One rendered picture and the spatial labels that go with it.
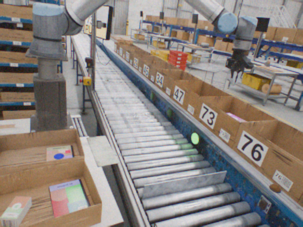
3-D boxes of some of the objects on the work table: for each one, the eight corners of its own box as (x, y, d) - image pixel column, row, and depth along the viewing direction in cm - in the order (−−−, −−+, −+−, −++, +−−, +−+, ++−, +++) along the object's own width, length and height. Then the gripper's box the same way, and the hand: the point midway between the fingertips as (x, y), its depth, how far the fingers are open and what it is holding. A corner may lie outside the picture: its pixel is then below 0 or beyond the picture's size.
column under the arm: (30, 134, 131) (24, 82, 118) (30, 116, 152) (25, 70, 139) (74, 129, 143) (74, 82, 130) (69, 113, 163) (68, 71, 151)
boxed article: (32, 205, 85) (31, 197, 83) (18, 228, 76) (16, 219, 74) (17, 204, 84) (16, 195, 83) (1, 227, 75) (-1, 218, 73)
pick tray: (-15, 199, 85) (-20, 179, 81) (84, 175, 104) (84, 158, 100) (-26, 268, 63) (-33, 245, 59) (101, 222, 82) (103, 203, 78)
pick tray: (-1, 152, 113) (-3, 135, 109) (77, 142, 129) (77, 128, 125) (-11, 189, 90) (-15, 171, 86) (85, 172, 106) (85, 155, 102)
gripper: (239, 48, 127) (230, 82, 136) (228, 47, 124) (219, 82, 132) (251, 50, 120) (241, 86, 129) (239, 49, 117) (229, 87, 125)
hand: (234, 84), depth 128 cm, fingers closed
